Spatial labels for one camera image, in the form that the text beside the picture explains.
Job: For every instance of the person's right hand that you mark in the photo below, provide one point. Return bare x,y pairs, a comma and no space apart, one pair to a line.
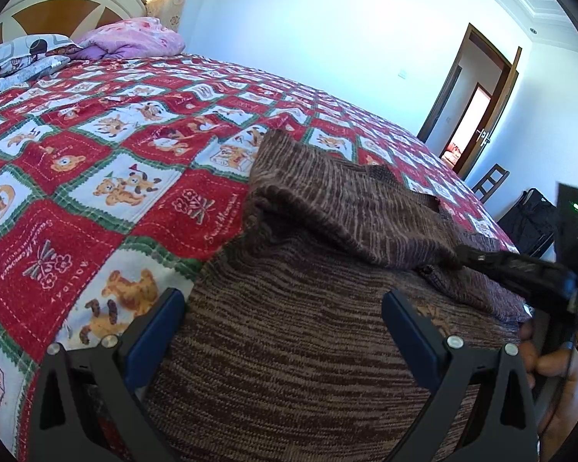
561,394

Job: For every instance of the white and wooden headboard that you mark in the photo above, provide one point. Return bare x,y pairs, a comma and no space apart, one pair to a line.
62,5

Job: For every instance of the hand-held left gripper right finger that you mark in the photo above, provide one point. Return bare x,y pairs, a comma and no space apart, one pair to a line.
407,332

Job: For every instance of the black bag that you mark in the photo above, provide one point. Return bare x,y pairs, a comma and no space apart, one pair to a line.
530,221

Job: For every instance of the red printed bedspread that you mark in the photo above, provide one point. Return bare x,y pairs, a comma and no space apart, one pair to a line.
77,178

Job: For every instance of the wooden chair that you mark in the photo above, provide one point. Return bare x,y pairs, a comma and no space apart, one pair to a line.
491,183

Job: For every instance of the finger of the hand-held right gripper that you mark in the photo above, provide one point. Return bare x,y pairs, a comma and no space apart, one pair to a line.
515,267

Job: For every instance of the brown knit sweater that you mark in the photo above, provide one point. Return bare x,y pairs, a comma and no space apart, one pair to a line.
294,346

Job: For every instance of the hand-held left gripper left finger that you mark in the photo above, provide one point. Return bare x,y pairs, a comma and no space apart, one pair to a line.
166,327

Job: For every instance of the pink pillow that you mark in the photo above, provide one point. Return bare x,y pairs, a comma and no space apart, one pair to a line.
135,38

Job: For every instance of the grey patterned pillow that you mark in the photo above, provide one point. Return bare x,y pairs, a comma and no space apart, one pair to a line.
24,57

